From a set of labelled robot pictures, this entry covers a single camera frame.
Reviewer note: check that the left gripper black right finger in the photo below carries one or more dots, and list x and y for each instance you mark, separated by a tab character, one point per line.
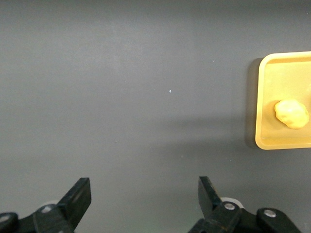
218	218

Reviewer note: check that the yellow potato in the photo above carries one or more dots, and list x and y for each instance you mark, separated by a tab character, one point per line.
290	114

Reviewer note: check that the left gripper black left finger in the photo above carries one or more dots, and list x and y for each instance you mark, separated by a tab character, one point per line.
70	208

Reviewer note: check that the yellow plastic tray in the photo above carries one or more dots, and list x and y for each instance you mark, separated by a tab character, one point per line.
279	80

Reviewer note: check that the dark grey table mat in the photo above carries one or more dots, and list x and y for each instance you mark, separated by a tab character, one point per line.
121	97

